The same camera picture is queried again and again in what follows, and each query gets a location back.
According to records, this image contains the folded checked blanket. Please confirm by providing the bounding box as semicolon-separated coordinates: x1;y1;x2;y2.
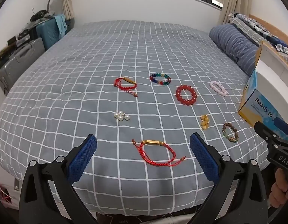
228;13;288;55

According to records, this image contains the pink cord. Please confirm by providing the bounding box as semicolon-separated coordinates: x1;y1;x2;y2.
0;182;13;206

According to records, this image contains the wooden headboard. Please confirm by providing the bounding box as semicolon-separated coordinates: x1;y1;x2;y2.
249;14;288;43

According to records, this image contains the person's right hand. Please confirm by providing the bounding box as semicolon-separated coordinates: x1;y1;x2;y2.
268;168;288;209

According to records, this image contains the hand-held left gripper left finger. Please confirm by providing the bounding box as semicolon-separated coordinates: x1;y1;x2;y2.
18;134;98;224

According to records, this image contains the pink bead bracelet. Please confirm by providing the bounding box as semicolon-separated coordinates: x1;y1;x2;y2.
210;80;228;97

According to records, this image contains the grey checked bed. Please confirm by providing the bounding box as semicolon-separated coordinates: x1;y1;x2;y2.
0;20;270;216

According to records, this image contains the teal cloth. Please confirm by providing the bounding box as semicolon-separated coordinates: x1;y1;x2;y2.
54;14;68;39

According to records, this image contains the teal suitcase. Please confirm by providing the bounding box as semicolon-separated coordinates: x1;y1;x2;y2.
36;17;73;51

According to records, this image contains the multicolour bead bracelet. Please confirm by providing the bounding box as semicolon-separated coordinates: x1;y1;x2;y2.
149;73;171;86

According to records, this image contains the grey suitcase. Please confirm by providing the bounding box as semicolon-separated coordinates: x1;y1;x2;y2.
0;37;45;93

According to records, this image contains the stack of dark boxes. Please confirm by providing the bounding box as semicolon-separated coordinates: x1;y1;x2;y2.
0;23;37;60

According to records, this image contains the brown bead bracelet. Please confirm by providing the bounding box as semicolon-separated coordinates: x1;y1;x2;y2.
222;122;238;143

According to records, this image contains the blue striped pillow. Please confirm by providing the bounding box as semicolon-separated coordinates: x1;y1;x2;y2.
208;23;259;76

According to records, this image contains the white pearl cluster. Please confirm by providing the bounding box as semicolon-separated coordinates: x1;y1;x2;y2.
114;111;130;122

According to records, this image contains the beige curtain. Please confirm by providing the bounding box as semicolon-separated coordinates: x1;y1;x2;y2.
60;0;76;29
219;0;252;25

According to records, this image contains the large red cord bracelet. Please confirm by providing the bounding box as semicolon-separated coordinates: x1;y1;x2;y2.
132;139;186;167

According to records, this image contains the blue and yellow cardboard box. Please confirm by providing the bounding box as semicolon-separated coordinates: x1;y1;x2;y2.
237;40;288;142

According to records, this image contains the yellow bead bracelet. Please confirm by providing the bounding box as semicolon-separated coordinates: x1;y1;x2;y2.
200;114;210;130

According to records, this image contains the small red cord bracelet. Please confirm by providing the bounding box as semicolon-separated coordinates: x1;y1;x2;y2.
114;76;138;98

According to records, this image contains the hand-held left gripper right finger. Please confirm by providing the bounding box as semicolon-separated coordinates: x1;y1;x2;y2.
186;133;269;224

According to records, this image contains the dark bag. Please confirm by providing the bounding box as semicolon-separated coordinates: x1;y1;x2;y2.
30;9;54;23

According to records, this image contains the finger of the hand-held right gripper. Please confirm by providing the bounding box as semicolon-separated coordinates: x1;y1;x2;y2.
254;121;278;146
273;117;288;143

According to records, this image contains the red bead bracelet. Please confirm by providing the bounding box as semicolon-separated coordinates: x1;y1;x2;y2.
175;84;198;106

